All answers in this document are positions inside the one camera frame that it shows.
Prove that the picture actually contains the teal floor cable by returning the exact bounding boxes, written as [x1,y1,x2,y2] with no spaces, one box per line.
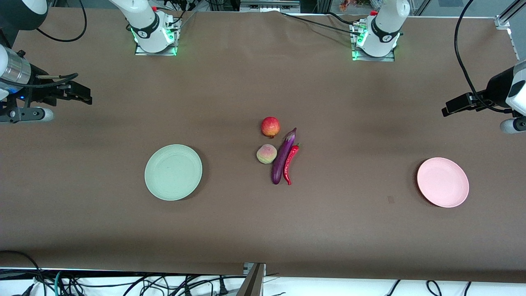
[53,270,65,296]

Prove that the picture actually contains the grey metal rack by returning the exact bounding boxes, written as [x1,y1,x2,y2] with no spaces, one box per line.
[240,0,301,13]

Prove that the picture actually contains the brown table cover sheet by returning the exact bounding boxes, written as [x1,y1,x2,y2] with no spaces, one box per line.
[0,7,526,284]

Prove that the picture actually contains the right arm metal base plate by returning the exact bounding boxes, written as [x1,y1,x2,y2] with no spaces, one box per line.
[134,16,179,56]

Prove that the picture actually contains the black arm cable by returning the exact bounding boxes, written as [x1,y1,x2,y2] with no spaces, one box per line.
[35,0,88,43]
[453,0,513,114]

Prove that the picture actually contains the black floor cable loop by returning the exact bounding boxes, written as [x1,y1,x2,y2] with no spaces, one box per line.
[0,250,46,296]

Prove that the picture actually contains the pink round plate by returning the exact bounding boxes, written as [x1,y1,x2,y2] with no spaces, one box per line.
[417,157,470,208]

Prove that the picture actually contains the black floor cable tangle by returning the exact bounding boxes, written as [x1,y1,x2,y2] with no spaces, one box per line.
[62,271,247,296]

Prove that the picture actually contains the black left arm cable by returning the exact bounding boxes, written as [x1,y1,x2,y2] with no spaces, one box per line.
[453,0,513,114]

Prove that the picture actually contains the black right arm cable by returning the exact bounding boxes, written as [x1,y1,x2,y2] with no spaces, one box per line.
[35,0,88,43]

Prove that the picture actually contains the pale green round plate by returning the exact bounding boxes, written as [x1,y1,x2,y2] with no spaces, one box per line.
[144,144,203,201]

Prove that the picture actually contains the black cable on table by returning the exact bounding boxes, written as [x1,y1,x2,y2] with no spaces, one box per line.
[279,11,365,34]

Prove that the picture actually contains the orange background object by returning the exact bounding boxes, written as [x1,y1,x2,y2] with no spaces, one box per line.
[339,0,373,11]

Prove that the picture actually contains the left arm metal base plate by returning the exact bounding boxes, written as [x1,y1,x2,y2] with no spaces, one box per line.
[351,23,396,62]

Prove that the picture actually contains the red chili pepper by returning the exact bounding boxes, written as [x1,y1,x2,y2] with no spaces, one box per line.
[283,143,301,186]

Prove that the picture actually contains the green pink peach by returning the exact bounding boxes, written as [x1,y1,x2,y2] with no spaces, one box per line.
[256,144,277,165]

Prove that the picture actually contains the red pomegranate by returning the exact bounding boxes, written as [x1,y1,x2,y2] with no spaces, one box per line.
[261,117,281,138]

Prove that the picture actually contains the purple eggplant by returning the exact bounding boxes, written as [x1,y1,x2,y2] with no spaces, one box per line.
[271,128,297,185]

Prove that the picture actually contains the aluminium profile post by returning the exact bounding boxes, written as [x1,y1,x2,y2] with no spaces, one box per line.
[235,263,266,296]

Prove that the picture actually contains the aluminium frame corner bracket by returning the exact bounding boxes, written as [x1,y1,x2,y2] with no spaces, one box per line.
[494,0,526,30]

